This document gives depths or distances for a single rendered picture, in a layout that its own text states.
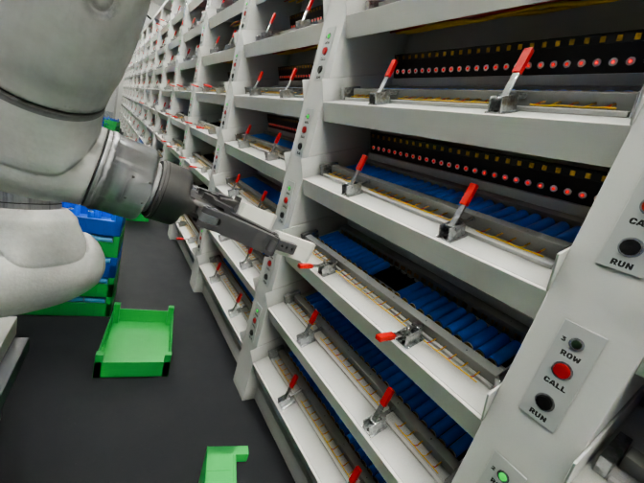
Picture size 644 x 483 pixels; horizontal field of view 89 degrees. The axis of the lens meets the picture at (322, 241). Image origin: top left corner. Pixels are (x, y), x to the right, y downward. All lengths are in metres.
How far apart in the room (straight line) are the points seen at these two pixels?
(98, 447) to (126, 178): 0.77
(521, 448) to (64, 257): 0.83
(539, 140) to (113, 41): 0.46
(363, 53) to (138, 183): 0.68
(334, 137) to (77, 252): 0.64
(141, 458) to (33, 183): 0.76
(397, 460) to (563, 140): 0.54
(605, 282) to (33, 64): 0.54
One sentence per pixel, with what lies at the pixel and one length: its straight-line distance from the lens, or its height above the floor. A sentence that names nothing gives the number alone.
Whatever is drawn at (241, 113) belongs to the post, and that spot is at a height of 0.85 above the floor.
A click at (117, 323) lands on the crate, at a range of 1.45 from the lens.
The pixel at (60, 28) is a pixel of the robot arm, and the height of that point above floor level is 0.82.
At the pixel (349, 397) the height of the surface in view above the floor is 0.34.
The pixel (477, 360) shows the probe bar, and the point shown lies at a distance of 0.57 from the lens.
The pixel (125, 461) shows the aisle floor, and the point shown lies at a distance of 1.03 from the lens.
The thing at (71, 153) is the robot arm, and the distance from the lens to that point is 0.39.
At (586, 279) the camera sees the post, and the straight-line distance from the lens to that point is 0.46.
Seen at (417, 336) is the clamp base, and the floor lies 0.55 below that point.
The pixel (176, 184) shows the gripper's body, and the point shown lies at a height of 0.71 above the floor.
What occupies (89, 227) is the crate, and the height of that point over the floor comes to 0.34.
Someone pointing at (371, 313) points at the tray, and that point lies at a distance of 0.65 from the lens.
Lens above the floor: 0.79
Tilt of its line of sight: 15 degrees down
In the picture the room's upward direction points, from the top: 17 degrees clockwise
